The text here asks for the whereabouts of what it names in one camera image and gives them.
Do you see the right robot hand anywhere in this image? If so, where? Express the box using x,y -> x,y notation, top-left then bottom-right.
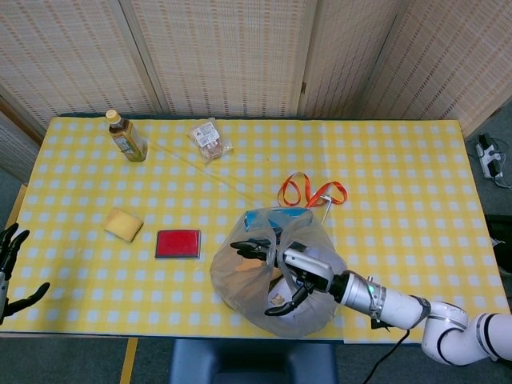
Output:
230,237 -> 338,317

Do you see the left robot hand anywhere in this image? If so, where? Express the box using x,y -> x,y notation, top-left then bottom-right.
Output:
0,222 -> 51,326

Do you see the translucent plastic bag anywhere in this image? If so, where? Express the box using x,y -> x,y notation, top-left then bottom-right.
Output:
209,206 -> 347,338

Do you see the white round package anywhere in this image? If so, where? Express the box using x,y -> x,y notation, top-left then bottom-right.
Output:
266,275 -> 313,321

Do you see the orange bread roll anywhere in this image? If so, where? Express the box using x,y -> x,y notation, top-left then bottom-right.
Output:
234,255 -> 265,277

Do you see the blue snack box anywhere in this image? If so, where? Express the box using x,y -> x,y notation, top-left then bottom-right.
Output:
242,206 -> 313,235

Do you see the yellow checkered tablecloth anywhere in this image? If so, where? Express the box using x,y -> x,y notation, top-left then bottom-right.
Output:
0,115 -> 512,345

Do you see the dark blue chair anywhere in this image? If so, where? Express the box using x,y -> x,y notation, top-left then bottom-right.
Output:
167,338 -> 340,384

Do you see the red flat box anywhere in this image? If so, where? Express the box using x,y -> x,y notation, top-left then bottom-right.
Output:
154,229 -> 202,260

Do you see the yellow sponge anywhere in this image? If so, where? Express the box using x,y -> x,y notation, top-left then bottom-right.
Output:
101,207 -> 144,244

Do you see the clear snack packet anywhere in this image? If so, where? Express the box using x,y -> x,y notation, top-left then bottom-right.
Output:
187,118 -> 234,164

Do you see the tea bottle yellow cap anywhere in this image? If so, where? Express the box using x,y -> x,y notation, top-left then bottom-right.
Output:
105,110 -> 149,163

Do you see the woven folding screen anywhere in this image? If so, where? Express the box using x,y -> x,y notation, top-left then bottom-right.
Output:
0,0 -> 512,169

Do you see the white power strip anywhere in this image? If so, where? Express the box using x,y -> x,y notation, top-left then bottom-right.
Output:
474,134 -> 504,180

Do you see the orange lanyard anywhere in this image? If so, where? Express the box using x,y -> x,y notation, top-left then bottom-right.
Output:
278,171 -> 348,208

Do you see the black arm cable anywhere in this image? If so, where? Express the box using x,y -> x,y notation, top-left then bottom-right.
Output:
362,315 -> 413,384

